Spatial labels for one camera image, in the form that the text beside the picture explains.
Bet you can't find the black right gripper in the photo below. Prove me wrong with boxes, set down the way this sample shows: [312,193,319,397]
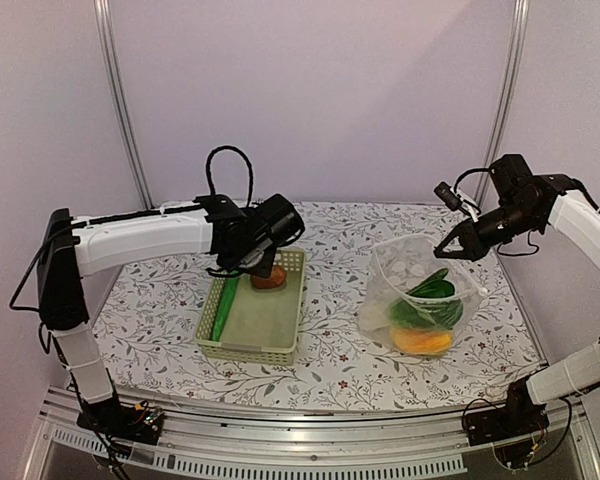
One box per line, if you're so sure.
[434,200,541,262]

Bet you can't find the light green cucumber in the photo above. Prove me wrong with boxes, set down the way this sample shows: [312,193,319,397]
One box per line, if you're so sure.
[211,277,239,342]

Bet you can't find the brown potato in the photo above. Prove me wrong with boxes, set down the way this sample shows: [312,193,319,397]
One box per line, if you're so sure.
[250,265,287,290]

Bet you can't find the white green bok choy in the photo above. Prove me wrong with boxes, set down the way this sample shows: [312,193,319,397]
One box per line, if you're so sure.
[358,268,464,332]

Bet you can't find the clear zip top bag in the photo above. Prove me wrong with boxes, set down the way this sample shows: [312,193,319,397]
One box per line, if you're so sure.
[357,234,488,357]

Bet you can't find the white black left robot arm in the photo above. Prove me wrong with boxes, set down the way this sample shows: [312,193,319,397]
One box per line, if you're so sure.
[25,194,305,434]

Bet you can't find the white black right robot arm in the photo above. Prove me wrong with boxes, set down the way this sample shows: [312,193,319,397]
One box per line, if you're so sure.
[433,154,600,436]

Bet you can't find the pale green plastic basket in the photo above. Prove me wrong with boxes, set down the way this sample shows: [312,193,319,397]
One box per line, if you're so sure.
[194,249,306,366]

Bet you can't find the floral patterned table mat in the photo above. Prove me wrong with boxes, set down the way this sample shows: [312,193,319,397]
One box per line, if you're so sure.
[94,202,544,411]

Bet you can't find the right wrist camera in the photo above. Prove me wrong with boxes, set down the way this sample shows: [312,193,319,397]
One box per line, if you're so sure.
[434,182,481,222]

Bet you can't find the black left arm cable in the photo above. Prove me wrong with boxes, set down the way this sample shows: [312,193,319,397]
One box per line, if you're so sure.
[204,145,256,209]

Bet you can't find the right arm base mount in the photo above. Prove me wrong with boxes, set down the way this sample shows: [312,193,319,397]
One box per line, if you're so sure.
[461,378,549,446]

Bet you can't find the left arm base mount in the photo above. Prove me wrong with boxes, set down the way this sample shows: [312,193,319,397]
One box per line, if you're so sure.
[74,386,164,446]

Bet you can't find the aluminium front rail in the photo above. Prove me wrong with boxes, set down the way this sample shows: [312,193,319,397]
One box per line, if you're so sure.
[23,387,600,479]

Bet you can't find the right aluminium frame post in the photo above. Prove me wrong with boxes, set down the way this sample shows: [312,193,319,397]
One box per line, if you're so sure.
[474,0,530,201]

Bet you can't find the aluminium frame post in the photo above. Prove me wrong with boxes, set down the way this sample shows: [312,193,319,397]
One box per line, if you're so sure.
[474,0,530,201]
[93,0,154,209]

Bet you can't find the left aluminium frame post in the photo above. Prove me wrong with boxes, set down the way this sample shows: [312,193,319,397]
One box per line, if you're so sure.
[93,0,154,209]

